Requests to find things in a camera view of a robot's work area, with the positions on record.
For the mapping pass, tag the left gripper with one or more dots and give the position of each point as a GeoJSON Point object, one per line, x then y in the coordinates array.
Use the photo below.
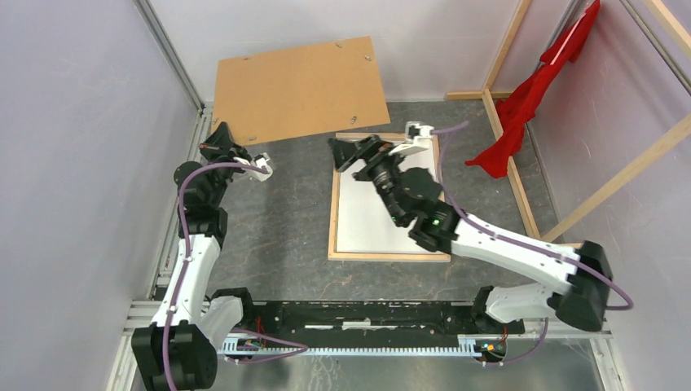
{"type": "Point", "coordinates": [220, 144]}

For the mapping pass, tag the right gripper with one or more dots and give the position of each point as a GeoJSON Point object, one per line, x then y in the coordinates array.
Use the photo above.
{"type": "Point", "coordinates": [376, 150]}

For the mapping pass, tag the photo print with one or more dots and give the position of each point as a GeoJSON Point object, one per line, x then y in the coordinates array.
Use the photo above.
{"type": "Point", "coordinates": [367, 216]}

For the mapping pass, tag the white wooden picture frame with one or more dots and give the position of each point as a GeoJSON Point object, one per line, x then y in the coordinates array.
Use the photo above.
{"type": "Point", "coordinates": [334, 216]}

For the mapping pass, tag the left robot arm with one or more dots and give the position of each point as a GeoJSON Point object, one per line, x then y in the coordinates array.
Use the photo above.
{"type": "Point", "coordinates": [179, 349]}

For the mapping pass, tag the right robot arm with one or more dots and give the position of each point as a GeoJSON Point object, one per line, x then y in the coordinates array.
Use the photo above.
{"type": "Point", "coordinates": [572, 284]}

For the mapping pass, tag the red cloth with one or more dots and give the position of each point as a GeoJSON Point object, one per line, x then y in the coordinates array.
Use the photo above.
{"type": "Point", "coordinates": [521, 105]}

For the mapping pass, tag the wooden beam rack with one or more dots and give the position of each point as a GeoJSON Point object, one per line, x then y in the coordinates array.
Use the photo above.
{"type": "Point", "coordinates": [662, 146]}

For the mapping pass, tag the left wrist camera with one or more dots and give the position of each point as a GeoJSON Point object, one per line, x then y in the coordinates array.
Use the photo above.
{"type": "Point", "coordinates": [263, 167]}

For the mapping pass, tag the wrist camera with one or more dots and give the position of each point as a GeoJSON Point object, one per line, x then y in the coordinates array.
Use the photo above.
{"type": "Point", "coordinates": [263, 167]}
{"type": "Point", "coordinates": [419, 137]}

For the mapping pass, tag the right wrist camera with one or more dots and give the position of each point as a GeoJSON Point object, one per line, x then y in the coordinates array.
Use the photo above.
{"type": "Point", "coordinates": [419, 137]}

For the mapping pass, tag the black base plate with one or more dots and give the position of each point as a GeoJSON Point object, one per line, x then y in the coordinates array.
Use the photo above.
{"type": "Point", "coordinates": [372, 324]}

